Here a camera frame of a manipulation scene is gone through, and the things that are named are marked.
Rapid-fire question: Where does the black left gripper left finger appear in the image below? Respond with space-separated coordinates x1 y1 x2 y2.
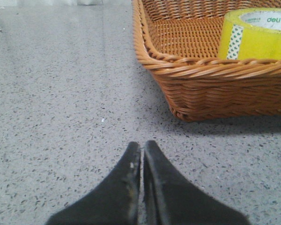
47 142 141 225

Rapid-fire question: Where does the brown wicker basket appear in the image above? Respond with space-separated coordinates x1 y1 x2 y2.
132 0 281 121

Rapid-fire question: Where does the yellow tape roll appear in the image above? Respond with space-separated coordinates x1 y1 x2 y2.
218 7 281 60

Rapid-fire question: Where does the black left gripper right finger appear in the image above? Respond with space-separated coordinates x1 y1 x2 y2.
143 141 250 225

